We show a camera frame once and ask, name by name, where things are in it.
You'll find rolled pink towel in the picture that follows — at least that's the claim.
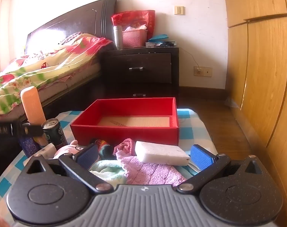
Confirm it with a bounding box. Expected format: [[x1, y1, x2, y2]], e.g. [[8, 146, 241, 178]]
[[113, 138, 137, 156]]

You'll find red plastic bag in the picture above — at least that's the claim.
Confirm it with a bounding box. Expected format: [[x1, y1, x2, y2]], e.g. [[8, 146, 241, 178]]
[[111, 10, 156, 42]]

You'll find colourful striped sock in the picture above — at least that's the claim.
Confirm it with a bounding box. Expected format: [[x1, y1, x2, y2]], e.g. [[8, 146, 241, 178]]
[[90, 139, 116, 161]]

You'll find wall power socket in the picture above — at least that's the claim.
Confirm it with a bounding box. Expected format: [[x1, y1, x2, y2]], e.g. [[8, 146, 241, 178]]
[[194, 66, 213, 77]]

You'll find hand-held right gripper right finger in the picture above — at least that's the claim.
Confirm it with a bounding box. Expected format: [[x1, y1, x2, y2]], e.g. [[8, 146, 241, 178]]
[[177, 144, 264, 193]]

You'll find blue white checked tablecloth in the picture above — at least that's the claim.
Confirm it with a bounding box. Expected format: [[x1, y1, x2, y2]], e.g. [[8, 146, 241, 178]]
[[0, 109, 220, 210]]

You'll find white sponge block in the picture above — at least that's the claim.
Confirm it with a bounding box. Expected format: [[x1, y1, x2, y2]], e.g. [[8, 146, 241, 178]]
[[135, 141, 190, 166]]

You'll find dark wooden bed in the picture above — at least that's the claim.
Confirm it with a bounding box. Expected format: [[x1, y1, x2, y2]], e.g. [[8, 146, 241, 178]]
[[24, 0, 118, 123]]

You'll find steel thermos bottle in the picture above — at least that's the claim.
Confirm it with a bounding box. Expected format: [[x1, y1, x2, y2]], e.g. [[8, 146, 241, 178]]
[[113, 25, 124, 50]]

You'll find light green towel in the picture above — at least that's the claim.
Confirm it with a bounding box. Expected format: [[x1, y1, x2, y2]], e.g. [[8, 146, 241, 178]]
[[88, 159, 128, 185]]

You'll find blue folded paper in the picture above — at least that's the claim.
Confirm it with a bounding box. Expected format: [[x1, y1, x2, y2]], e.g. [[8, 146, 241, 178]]
[[148, 34, 170, 44]]

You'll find red cardboard box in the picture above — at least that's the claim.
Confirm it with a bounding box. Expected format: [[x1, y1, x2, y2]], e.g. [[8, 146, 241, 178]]
[[70, 97, 180, 147]]

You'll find dark wooden nightstand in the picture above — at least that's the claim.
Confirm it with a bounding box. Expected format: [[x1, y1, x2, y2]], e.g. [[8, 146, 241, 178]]
[[101, 46, 180, 99]]

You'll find pink knitted cloth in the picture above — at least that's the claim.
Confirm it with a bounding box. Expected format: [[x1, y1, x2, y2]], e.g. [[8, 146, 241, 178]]
[[115, 150, 194, 186]]

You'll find wooden wardrobe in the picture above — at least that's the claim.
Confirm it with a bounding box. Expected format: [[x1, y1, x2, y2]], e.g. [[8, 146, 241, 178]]
[[222, 0, 287, 218]]

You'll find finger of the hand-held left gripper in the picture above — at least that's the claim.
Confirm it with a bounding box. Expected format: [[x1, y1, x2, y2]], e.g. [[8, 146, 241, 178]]
[[21, 122, 43, 138]]

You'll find pink plush toy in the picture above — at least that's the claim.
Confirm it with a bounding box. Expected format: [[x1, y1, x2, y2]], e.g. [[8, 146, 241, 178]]
[[53, 140, 82, 159]]

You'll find dark green drink can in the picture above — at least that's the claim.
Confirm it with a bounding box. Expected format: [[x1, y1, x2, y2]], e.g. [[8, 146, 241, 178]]
[[41, 118, 68, 147]]

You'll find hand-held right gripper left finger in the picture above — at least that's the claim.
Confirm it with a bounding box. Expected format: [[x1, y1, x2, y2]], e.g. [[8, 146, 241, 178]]
[[23, 144, 113, 193]]

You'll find blue printed box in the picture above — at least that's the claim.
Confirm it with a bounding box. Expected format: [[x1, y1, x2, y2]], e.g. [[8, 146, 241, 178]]
[[18, 135, 42, 158]]

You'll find orange cylindrical bottle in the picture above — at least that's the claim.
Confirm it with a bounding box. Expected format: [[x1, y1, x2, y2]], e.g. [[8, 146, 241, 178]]
[[20, 86, 49, 147]]

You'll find pink plastic basket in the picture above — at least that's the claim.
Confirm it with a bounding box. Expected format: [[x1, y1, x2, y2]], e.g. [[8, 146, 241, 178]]
[[122, 27, 149, 48]]

